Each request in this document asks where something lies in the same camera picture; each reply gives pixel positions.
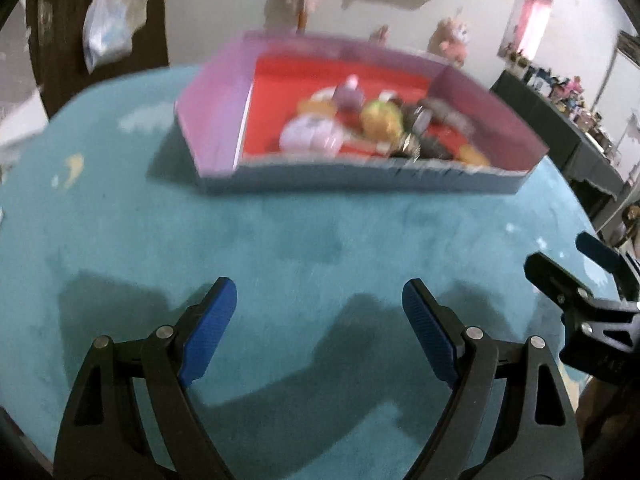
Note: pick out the table with dark cloth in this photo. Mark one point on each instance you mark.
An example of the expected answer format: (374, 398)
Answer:
(560, 135)

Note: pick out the dark brown door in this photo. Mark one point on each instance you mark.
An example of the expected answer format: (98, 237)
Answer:
(60, 35)

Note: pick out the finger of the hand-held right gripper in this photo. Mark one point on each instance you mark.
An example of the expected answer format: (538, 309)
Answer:
(600, 255)
(555, 280)

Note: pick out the pink cardboard box red inside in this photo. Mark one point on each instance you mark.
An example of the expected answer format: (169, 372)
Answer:
(220, 125)

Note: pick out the pink stick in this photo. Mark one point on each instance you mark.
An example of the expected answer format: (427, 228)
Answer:
(381, 34)

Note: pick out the row of cosmetics bottles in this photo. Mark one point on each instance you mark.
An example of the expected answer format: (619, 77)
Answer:
(565, 87)

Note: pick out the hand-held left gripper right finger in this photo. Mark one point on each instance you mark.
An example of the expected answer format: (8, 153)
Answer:
(430, 332)

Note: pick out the green toy figure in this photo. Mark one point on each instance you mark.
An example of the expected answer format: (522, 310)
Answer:
(380, 117)

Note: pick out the black glass bottle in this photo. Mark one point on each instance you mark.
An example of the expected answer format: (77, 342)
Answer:
(435, 148)

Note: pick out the grey compact case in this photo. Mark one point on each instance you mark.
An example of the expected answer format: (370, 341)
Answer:
(450, 112)

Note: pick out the purple bottle with pink cap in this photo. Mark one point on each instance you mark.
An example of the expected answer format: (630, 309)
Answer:
(347, 97)

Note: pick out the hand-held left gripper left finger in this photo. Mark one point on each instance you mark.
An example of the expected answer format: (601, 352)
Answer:
(210, 332)

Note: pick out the white cabinet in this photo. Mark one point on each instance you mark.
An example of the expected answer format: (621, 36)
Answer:
(625, 85)

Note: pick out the amber round soap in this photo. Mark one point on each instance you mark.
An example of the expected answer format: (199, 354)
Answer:
(474, 156)
(315, 106)

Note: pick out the white plastic sheet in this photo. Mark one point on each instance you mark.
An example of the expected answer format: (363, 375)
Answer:
(20, 125)

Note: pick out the pink pig plush toy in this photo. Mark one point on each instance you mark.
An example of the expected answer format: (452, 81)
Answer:
(452, 40)

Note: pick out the clear plastic bag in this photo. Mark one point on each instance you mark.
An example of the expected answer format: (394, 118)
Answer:
(107, 30)

